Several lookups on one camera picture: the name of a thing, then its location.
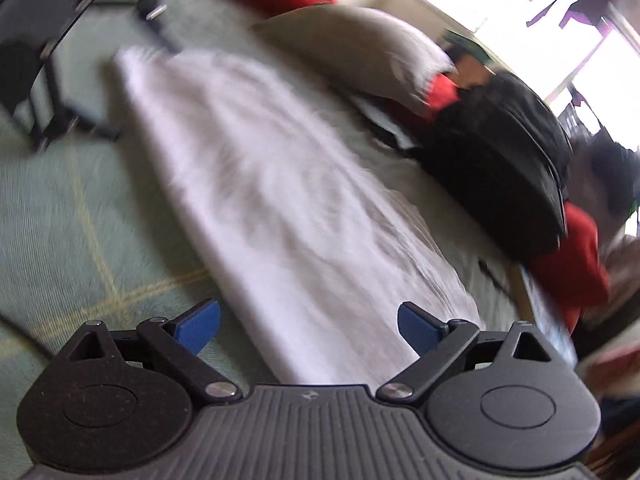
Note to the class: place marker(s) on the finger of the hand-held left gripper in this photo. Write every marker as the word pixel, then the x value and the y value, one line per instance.
pixel 75 90
pixel 157 25

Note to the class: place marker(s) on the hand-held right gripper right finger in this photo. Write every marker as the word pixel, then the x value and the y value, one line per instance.
pixel 420 327

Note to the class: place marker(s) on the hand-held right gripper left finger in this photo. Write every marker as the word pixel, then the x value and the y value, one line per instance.
pixel 197 325

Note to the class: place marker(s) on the white t-shirt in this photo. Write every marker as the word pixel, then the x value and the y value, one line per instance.
pixel 260 185

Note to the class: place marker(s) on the green checked bed blanket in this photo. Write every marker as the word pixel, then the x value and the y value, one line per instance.
pixel 75 210

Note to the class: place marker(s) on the paperback book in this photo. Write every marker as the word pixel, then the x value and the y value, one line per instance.
pixel 545 310

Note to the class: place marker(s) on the red cushion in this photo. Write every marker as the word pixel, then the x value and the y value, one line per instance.
pixel 570 260

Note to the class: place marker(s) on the black backpack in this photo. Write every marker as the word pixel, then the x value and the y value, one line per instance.
pixel 500 160

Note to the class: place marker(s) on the grey-green pillow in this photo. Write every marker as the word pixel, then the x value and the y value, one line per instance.
pixel 360 50

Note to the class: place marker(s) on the dark jacket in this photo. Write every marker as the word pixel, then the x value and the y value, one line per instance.
pixel 610 180

